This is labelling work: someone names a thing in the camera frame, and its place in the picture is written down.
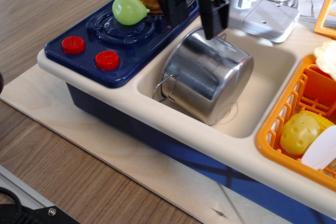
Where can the red stove knob right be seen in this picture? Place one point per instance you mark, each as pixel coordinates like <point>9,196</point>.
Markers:
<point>107,60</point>

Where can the cream toy cauliflower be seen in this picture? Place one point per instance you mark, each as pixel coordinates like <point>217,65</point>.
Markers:
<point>325,58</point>

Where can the orange rack frame upright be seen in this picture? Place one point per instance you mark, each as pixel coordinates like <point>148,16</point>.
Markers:
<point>320,27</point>

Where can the yellow toy corn cob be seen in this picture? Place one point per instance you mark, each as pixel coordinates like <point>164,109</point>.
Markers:
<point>323,122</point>

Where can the light plywood base board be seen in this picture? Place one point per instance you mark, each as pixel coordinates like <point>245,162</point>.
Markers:
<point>98,174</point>

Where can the red stove knob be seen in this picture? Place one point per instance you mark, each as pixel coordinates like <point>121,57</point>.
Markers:
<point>107,60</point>
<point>73,45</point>

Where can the cream toy kitchen sink unit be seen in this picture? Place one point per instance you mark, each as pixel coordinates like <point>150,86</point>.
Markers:
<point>226,151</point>

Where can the dark blue toy stove top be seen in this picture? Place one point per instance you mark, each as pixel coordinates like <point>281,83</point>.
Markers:
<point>136,45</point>

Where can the white toy faucet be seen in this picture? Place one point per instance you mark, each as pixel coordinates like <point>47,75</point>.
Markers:
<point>263,18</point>

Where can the white plastic plate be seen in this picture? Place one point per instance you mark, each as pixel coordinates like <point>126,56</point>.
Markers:
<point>322,151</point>

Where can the green toy pear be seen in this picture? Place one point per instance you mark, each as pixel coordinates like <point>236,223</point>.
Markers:
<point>129,12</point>

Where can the yellow toy potato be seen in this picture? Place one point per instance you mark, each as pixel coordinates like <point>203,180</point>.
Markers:
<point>298,133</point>

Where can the orange plastic dish rack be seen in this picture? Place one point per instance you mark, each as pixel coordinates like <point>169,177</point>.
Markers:
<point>305,109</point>

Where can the stainless steel toy pot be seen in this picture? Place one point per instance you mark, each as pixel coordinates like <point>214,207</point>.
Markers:
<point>205,77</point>

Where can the black bracket with screw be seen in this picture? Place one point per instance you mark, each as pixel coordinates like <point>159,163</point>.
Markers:
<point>43,215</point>

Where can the red stove knob left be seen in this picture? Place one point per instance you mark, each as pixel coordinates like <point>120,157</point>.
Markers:
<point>73,45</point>

